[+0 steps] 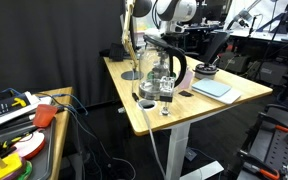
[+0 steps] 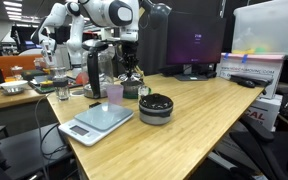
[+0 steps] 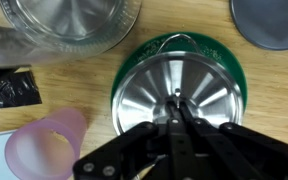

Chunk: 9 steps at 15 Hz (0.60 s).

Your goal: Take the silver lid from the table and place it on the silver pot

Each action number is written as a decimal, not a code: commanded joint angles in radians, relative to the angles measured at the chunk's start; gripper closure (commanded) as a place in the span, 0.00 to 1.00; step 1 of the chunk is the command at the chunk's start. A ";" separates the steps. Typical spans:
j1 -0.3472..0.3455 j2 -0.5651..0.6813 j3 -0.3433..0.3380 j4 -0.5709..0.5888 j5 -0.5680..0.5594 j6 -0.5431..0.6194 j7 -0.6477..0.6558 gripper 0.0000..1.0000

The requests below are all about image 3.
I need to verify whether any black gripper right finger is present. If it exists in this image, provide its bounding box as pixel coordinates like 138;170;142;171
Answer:
178;101;288;180

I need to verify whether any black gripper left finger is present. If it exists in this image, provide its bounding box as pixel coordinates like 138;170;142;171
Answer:
72;99;198;180

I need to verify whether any pink translucent cup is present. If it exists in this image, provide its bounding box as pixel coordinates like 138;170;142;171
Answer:
4;107;89;180

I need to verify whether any green round coaster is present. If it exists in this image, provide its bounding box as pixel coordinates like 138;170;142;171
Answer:
110;31;248;111

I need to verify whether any black square patch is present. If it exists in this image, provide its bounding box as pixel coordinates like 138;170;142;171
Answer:
0;70;43;109

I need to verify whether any glass kettle black handle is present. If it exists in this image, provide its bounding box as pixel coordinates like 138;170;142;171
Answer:
0;0;142;93

